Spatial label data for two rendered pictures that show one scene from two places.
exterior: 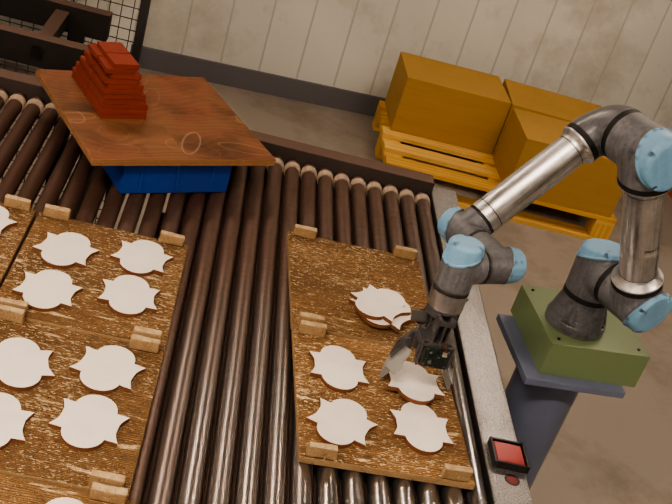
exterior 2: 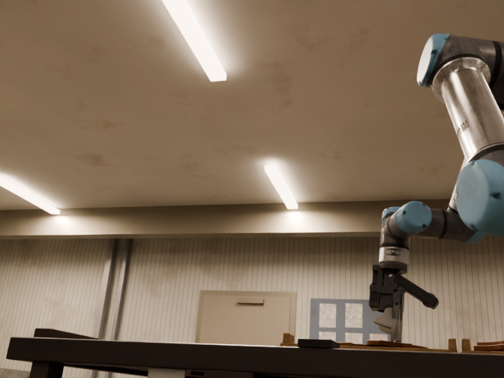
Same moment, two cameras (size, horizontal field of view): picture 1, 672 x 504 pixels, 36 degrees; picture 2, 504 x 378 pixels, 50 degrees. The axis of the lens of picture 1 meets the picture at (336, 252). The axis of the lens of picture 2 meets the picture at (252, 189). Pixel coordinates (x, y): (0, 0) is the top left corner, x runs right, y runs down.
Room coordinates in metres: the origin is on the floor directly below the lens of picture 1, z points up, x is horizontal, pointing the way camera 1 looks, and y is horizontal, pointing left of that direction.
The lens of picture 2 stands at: (2.21, -1.60, 0.80)
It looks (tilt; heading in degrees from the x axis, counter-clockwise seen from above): 21 degrees up; 123
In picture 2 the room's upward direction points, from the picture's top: 4 degrees clockwise
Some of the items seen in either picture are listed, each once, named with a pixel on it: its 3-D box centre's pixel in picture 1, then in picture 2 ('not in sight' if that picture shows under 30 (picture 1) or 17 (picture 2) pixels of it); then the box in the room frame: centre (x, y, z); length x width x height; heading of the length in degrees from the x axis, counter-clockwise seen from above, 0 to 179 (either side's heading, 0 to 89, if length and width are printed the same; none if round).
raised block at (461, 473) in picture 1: (457, 472); (288, 339); (1.55, -0.35, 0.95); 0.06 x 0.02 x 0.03; 103
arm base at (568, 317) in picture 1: (580, 306); not in sight; (2.23, -0.62, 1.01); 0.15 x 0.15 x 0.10
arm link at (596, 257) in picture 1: (599, 268); not in sight; (2.23, -0.62, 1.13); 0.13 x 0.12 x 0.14; 37
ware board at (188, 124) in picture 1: (153, 116); not in sight; (2.48, 0.58, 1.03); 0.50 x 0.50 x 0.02; 38
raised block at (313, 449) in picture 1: (322, 450); not in sight; (1.49, -0.09, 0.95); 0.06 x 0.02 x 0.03; 103
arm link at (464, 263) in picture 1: (460, 265); (395, 229); (1.80, -0.24, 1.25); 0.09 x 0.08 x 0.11; 127
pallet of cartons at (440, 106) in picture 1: (497, 144); not in sight; (5.20, -0.65, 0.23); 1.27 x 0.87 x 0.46; 101
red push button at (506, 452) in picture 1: (508, 455); not in sight; (1.68, -0.46, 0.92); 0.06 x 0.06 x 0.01; 10
